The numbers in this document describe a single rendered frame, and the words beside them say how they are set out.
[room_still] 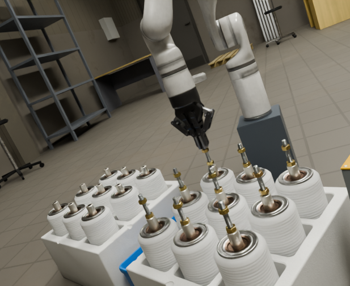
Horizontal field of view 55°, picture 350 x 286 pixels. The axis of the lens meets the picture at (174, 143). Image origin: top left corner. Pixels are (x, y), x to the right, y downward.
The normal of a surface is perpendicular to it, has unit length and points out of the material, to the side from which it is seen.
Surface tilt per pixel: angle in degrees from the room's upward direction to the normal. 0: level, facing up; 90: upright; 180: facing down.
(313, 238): 0
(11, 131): 90
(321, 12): 90
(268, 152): 90
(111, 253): 90
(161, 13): 77
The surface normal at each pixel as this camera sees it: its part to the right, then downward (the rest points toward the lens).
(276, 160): -0.25, 0.36
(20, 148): 0.89, -0.28
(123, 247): 0.69, -0.09
